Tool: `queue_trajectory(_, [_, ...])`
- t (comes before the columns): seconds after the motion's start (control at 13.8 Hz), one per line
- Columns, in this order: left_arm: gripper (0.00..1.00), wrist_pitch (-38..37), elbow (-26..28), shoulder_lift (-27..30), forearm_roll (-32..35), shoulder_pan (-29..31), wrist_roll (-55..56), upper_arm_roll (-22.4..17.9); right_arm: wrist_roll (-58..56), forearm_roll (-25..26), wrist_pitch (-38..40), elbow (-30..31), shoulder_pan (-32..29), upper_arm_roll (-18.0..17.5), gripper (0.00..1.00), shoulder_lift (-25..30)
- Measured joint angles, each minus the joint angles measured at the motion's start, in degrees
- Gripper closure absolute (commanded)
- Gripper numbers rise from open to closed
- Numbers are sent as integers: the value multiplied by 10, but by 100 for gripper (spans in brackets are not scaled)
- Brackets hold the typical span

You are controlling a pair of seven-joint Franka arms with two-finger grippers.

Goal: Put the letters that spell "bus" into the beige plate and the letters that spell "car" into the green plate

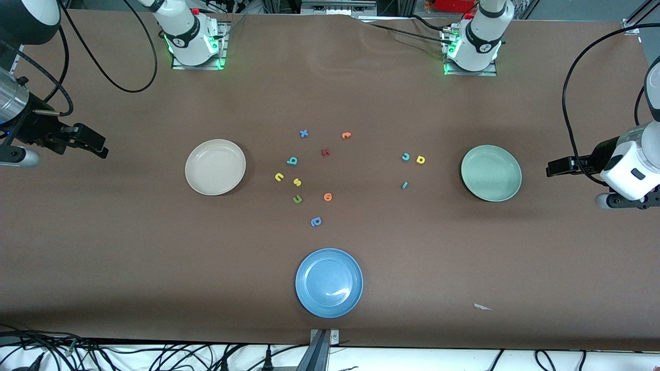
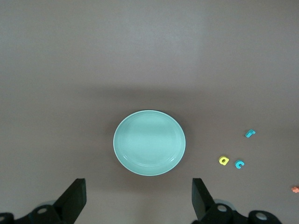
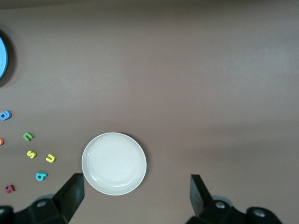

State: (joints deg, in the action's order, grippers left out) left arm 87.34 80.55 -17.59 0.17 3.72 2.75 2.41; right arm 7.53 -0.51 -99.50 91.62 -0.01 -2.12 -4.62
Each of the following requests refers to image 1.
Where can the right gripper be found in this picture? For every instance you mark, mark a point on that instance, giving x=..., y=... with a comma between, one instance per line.
x=37, y=131

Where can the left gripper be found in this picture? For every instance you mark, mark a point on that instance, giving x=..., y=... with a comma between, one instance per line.
x=592, y=158

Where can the green plate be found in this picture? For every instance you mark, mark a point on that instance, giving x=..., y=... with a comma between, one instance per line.
x=491, y=173

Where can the beige brown plate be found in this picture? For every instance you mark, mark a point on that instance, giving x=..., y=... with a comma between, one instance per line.
x=215, y=167

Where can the brown table cover sheet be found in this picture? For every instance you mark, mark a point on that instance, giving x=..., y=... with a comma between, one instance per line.
x=154, y=257

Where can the white paper scrap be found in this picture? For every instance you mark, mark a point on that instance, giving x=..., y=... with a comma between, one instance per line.
x=482, y=307

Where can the blue plate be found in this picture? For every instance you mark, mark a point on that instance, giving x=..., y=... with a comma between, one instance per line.
x=329, y=283

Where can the black power plug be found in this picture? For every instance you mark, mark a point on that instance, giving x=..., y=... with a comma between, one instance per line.
x=268, y=359

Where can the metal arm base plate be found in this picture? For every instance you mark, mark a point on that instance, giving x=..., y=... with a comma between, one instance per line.
x=472, y=73
x=198, y=67

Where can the aluminium frame corner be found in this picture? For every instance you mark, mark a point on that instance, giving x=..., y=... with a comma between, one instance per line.
x=631, y=26

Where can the grey metal rack frame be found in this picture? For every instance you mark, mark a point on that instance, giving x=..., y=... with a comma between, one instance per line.
x=337, y=6

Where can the grey metal frame bracket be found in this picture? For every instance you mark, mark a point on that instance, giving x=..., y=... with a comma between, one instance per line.
x=322, y=350

